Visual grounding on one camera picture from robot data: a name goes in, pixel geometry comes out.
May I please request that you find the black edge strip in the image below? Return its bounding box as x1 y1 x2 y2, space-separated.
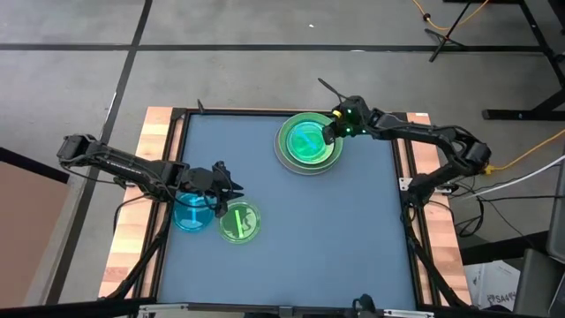
0 147 71 185

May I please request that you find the black tripod stand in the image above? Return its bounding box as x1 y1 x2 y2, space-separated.
423 0 476 63

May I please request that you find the white cable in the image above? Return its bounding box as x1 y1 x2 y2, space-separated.
502 154 565 186

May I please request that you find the yellow cable with black knot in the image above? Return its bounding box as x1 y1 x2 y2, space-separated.
410 0 490 32

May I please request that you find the large green plastic plate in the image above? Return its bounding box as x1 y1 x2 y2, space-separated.
277 111 344 171

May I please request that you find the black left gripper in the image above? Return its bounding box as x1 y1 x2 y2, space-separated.
187 161 245 218

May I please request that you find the blue table mat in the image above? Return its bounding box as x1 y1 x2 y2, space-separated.
156 113 418 310

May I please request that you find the yellow cable with plug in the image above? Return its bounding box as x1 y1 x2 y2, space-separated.
476 128 565 174

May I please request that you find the brown board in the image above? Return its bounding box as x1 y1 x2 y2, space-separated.
0 161 72 308

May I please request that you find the translucent blue small plate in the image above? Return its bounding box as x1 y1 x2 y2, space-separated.
171 192 217 233

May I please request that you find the black cable conduit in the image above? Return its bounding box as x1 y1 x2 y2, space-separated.
99 207 173 301
403 211 471 309

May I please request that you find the large grey plastic plate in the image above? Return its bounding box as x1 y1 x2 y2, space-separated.
273 113 343 176

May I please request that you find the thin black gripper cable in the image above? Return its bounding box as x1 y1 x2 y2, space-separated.
317 78 349 101

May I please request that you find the black floor bar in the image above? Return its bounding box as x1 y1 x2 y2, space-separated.
458 229 551 266

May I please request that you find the black rig beam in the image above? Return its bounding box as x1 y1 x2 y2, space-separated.
0 298 565 318

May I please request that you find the grey panel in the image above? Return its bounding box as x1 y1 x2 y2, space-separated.
546 152 565 266

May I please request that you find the translucent green small plate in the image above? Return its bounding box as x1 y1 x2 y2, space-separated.
285 120 335 165
218 201 261 244

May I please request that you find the dark rounded object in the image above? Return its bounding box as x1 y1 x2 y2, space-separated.
351 293 377 314

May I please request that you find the silver beam bracket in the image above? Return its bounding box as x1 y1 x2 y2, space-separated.
138 302 191 318
382 308 436 318

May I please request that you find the black metal table frame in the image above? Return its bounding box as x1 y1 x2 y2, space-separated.
132 105 442 313

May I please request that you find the black cable loop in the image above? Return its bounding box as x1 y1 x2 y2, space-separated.
112 193 149 235

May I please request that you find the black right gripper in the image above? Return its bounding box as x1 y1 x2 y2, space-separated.
321 94 372 146

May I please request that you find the black desk leg frame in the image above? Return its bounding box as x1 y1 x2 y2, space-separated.
441 0 565 121

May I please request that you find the white cardboard box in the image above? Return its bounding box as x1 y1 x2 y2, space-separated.
463 259 522 310

